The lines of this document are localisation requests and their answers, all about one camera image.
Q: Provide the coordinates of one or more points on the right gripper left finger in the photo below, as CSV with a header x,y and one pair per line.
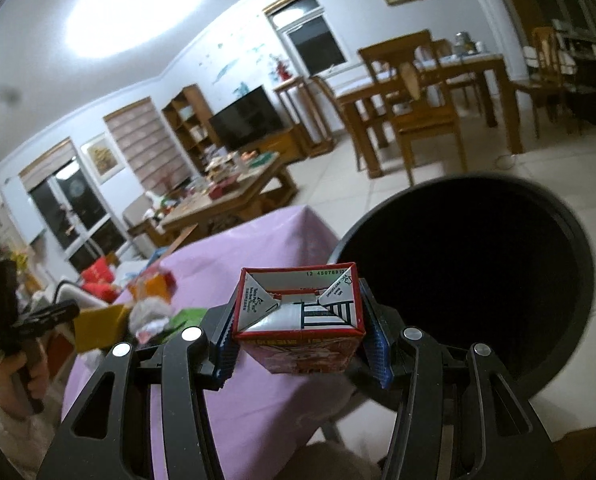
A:
x,y
107,432

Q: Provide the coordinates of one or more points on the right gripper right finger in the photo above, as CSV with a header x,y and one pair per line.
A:
x,y
496,434

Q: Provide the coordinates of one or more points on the black round trash bin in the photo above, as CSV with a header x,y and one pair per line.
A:
x,y
482,259

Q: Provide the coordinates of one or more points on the person left hand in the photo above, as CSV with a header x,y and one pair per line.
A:
x,y
20,382

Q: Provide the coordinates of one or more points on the yellow box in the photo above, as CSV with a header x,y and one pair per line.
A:
x,y
100,328

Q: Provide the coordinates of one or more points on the green wrapper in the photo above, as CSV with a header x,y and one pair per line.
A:
x,y
184,319

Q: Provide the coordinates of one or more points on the wooden coffee table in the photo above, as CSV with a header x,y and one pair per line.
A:
x,y
254,193

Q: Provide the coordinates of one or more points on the wooden bookshelf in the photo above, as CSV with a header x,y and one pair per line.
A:
x,y
188,115

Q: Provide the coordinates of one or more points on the black flat television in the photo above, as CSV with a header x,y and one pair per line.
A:
x,y
249,118

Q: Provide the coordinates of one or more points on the tall wooden plant stand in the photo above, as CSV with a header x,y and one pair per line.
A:
x,y
306,118

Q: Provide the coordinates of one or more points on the wooden dining chair front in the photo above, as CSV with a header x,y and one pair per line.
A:
x,y
410,80

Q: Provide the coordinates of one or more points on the white standing air conditioner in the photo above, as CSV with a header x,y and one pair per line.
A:
x,y
506,38

